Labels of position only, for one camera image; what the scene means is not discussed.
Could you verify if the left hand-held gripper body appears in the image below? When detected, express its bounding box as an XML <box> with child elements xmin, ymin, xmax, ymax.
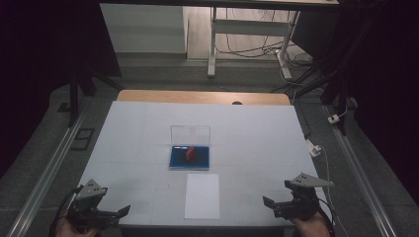
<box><xmin>67</xmin><ymin>179</ymin><xmax>115</xmax><ymax>230</ymax></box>

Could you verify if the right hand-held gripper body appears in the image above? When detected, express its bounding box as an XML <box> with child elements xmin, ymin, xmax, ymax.
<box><xmin>283</xmin><ymin>172</ymin><xmax>334</xmax><ymax>221</ymax></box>

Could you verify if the blue ink pad box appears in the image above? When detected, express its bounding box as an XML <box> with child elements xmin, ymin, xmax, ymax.
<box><xmin>169</xmin><ymin>124</ymin><xmax>211</xmax><ymax>172</ymax></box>

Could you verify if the person's right hand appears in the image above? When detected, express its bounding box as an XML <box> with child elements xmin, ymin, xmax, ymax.
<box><xmin>291</xmin><ymin>212</ymin><xmax>332</xmax><ymax>237</ymax></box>

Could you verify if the person's left hand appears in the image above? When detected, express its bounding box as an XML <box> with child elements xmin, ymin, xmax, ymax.
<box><xmin>53</xmin><ymin>215</ymin><xmax>100</xmax><ymax>237</ymax></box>

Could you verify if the white paper sheet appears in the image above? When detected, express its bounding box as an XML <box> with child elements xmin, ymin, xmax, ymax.
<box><xmin>184</xmin><ymin>173</ymin><xmax>221</xmax><ymax>220</ymax></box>

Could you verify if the small white plug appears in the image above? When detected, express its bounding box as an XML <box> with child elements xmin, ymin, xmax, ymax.
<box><xmin>327</xmin><ymin>107</ymin><xmax>349</xmax><ymax>125</ymax></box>

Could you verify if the black metal stand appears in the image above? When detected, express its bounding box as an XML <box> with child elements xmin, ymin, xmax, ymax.
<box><xmin>271</xmin><ymin>13</ymin><xmax>378</xmax><ymax>136</ymax></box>
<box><xmin>67</xmin><ymin>63</ymin><xmax>126</xmax><ymax>128</ymax></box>

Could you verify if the dark curtain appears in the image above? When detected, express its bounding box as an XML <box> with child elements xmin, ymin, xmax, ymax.
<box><xmin>0</xmin><ymin>0</ymin><xmax>124</xmax><ymax>181</ymax></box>
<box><xmin>342</xmin><ymin>0</ymin><xmax>419</xmax><ymax>206</ymax></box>

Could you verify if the white panel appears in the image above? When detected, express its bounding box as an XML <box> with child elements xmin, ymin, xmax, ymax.
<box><xmin>100</xmin><ymin>3</ymin><xmax>189</xmax><ymax>54</ymax></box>

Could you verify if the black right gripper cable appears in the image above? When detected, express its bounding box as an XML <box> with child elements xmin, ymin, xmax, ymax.
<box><xmin>315</xmin><ymin>197</ymin><xmax>336</xmax><ymax>229</ymax></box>

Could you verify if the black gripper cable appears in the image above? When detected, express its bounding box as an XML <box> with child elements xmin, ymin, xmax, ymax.
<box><xmin>48</xmin><ymin>185</ymin><xmax>84</xmax><ymax>237</ymax></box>
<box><xmin>315</xmin><ymin>197</ymin><xmax>336</xmax><ymax>229</ymax></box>

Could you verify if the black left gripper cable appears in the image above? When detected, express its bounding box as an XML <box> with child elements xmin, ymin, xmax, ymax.
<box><xmin>48</xmin><ymin>185</ymin><xmax>84</xmax><ymax>237</ymax></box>

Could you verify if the white cable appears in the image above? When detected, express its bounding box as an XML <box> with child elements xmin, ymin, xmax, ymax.
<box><xmin>317</xmin><ymin>144</ymin><xmax>351</xmax><ymax>237</ymax></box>

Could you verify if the aluminium rail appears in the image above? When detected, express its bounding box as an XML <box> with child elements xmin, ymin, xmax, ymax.
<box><xmin>5</xmin><ymin>108</ymin><xmax>89</xmax><ymax>237</ymax></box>
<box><xmin>323</xmin><ymin>104</ymin><xmax>399</xmax><ymax>237</ymax></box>

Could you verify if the floor cable bundle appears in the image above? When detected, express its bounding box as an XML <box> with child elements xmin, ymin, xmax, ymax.
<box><xmin>215</xmin><ymin>8</ymin><xmax>314</xmax><ymax>67</ymax></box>

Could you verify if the white desk frame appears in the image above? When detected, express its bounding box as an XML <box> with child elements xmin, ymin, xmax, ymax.
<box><xmin>207</xmin><ymin>5</ymin><xmax>301</xmax><ymax>80</ymax></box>

